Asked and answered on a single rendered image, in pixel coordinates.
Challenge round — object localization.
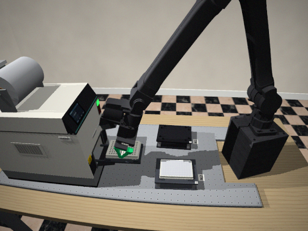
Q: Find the grey cylinder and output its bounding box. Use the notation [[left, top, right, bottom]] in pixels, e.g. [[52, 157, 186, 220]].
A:
[[0, 56, 44, 106]]

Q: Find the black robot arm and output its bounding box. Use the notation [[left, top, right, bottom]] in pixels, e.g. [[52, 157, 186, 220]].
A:
[[99, 0, 282, 139]]

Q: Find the white well plate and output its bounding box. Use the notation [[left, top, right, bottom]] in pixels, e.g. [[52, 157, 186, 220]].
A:
[[106, 140, 141, 159]]

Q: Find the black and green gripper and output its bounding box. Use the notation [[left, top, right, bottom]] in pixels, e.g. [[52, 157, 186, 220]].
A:
[[114, 122, 139, 158]]

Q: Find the white flat plate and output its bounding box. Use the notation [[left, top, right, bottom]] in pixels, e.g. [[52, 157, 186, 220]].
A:
[[159, 159, 193, 180]]

